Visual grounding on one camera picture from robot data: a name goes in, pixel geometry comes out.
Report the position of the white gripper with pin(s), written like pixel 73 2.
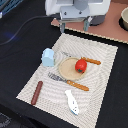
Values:
pixel 76 10

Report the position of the red toy tomato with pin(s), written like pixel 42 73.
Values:
pixel 81 66

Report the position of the light blue toy carton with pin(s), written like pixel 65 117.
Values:
pixel 48 57

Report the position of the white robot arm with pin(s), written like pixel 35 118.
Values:
pixel 91 12

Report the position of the large grey pot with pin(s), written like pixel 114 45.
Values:
pixel 97 20

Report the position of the round beige plate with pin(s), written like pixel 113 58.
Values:
pixel 67 69

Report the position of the beige bowl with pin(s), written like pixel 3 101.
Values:
pixel 124 16

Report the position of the knife with wooden handle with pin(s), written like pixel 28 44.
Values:
pixel 85 58

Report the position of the fork with wooden handle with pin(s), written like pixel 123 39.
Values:
pixel 57 78

